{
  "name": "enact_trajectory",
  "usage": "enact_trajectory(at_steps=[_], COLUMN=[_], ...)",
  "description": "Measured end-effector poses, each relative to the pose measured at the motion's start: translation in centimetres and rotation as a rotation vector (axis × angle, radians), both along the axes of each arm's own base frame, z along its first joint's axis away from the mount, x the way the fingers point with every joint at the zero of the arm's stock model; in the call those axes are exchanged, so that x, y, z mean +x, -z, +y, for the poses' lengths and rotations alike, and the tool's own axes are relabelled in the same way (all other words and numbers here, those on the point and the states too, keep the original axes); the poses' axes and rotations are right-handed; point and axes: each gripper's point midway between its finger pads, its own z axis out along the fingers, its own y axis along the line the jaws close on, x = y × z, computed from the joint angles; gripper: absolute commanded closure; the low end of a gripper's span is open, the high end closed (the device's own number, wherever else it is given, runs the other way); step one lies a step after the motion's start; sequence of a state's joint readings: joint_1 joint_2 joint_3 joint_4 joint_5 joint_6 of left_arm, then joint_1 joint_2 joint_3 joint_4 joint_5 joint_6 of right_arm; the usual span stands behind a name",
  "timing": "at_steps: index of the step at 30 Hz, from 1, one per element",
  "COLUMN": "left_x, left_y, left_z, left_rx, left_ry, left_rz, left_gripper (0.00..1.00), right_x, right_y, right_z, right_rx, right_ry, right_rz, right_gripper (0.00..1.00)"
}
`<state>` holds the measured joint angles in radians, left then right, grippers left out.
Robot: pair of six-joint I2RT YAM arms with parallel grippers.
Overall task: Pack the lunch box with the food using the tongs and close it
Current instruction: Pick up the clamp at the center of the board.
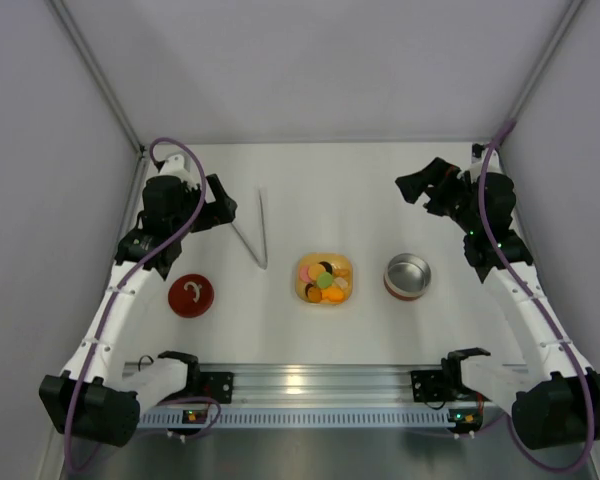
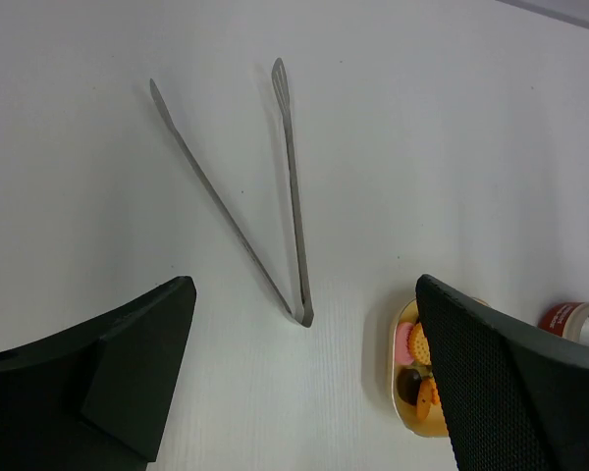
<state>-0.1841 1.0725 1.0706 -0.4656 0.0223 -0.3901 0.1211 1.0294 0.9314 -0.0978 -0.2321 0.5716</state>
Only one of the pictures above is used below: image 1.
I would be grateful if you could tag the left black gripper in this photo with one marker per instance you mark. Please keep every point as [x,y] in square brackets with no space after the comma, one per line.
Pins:
[218,201]

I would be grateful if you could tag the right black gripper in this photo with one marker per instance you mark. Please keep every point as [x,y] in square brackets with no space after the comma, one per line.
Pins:
[428,181]

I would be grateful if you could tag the metal tongs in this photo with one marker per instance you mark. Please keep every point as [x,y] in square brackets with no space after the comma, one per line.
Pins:
[258,251]

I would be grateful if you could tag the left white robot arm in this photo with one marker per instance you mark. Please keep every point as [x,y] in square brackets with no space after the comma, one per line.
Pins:
[91,398]

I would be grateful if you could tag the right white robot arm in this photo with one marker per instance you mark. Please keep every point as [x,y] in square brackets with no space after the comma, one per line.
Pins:
[557,401]

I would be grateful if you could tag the round metal lunch box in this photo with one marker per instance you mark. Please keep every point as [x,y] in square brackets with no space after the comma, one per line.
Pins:
[407,276]

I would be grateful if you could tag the red round lid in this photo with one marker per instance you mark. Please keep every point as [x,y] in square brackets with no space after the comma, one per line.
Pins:
[191,296]

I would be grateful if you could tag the yellow food container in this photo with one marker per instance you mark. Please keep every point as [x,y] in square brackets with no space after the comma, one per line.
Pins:
[325,279]

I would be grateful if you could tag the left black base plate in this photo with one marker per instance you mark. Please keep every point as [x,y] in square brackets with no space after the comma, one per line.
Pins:
[217,385]

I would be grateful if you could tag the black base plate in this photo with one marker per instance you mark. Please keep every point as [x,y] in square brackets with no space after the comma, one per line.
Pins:
[429,386]
[217,385]

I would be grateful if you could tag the aluminium mounting rail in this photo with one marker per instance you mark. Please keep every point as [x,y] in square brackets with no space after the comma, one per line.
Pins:
[314,386]

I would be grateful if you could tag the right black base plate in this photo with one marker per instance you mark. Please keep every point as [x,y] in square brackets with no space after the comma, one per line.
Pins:
[429,386]

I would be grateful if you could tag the right aluminium frame post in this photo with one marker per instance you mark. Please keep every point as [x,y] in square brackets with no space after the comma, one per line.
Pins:
[540,65]

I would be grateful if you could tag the aluminium frame post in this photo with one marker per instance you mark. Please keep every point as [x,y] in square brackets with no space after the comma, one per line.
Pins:
[70,27]
[540,65]

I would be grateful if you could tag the slotted cable duct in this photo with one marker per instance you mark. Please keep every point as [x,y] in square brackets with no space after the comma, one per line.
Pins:
[311,418]

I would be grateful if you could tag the left aluminium frame post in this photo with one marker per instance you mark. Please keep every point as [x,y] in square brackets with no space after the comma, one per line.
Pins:
[70,27]

